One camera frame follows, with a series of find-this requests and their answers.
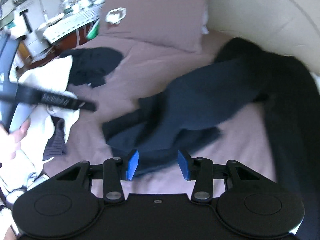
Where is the beige round headboard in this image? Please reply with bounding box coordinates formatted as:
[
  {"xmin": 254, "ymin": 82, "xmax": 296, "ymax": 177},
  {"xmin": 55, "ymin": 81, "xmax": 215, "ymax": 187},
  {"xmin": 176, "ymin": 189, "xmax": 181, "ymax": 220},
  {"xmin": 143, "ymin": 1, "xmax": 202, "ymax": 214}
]
[{"xmin": 207, "ymin": 0, "xmax": 320, "ymax": 78}]

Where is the brown pillow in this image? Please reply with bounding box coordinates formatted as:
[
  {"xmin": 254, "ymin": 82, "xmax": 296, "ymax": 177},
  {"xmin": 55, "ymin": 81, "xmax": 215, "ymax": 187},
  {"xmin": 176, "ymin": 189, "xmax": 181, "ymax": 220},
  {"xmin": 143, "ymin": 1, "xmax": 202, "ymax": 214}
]
[{"xmin": 99, "ymin": 0, "xmax": 210, "ymax": 53}]

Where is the green bag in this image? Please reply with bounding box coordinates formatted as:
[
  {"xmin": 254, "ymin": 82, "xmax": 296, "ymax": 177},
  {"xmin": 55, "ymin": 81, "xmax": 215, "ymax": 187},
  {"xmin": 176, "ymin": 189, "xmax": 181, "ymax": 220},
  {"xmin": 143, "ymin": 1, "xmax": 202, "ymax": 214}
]
[{"xmin": 87, "ymin": 21, "xmax": 100, "ymax": 40}]

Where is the person's left hand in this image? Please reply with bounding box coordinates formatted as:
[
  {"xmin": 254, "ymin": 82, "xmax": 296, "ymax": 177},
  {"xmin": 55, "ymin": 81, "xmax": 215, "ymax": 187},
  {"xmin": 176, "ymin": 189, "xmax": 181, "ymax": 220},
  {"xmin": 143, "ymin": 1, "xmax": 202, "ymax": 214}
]
[{"xmin": 0, "ymin": 119, "xmax": 31, "ymax": 161}]

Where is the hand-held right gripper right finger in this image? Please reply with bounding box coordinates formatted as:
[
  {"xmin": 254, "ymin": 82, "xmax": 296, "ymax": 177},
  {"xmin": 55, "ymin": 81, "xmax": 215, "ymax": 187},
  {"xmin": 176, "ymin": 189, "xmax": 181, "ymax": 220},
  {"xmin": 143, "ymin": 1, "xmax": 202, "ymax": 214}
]
[{"xmin": 177, "ymin": 150, "xmax": 260, "ymax": 203}]

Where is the grey knitted garment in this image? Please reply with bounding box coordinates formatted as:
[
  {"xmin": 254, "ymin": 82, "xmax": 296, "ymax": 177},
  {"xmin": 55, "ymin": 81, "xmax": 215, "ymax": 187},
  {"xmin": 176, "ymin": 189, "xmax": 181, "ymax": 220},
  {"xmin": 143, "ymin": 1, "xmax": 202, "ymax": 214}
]
[{"xmin": 42, "ymin": 117, "xmax": 68, "ymax": 161}]

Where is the table with white tablecloth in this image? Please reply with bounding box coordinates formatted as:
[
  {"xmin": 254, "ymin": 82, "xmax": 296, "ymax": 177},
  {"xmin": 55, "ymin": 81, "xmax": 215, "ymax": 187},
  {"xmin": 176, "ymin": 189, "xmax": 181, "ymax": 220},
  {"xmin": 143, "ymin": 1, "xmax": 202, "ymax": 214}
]
[{"xmin": 42, "ymin": 5, "xmax": 101, "ymax": 50}]

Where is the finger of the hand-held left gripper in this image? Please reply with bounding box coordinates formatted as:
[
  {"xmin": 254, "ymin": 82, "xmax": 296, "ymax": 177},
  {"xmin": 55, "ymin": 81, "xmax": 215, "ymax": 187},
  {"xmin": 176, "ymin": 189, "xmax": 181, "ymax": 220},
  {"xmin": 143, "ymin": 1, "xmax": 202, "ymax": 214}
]
[{"xmin": 75, "ymin": 99, "xmax": 97, "ymax": 112}]

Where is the cream garment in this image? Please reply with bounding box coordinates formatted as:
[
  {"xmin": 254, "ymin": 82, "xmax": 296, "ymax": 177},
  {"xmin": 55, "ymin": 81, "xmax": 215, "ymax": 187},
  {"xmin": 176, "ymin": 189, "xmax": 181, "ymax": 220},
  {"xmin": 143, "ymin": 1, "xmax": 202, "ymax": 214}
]
[{"xmin": 17, "ymin": 55, "xmax": 81, "ymax": 143}]

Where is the white appliance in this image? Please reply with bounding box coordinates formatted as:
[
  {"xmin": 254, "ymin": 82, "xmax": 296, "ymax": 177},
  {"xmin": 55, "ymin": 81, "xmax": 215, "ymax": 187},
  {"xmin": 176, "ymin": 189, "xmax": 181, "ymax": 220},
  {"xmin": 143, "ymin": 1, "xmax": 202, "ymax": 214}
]
[{"xmin": 25, "ymin": 30, "xmax": 48, "ymax": 56}]

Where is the small black garment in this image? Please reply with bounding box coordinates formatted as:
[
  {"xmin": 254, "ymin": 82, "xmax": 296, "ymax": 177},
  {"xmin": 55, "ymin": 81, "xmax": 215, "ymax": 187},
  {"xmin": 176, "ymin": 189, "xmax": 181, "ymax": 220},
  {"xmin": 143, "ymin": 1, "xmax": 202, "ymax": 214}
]
[{"xmin": 60, "ymin": 47, "xmax": 123, "ymax": 88}]

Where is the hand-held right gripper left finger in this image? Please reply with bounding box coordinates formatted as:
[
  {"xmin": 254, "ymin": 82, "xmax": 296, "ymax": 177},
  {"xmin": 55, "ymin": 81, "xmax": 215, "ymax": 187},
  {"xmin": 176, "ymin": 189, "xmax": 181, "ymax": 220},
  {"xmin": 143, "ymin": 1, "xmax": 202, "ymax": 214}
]
[{"xmin": 56, "ymin": 149, "xmax": 139, "ymax": 204}]

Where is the white patterned cloth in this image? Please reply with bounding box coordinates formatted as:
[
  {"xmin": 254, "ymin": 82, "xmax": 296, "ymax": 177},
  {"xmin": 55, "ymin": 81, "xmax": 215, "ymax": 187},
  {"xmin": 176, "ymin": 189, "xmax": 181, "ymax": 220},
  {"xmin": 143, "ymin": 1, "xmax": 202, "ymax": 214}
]
[{"xmin": 0, "ymin": 140, "xmax": 50, "ymax": 207}]

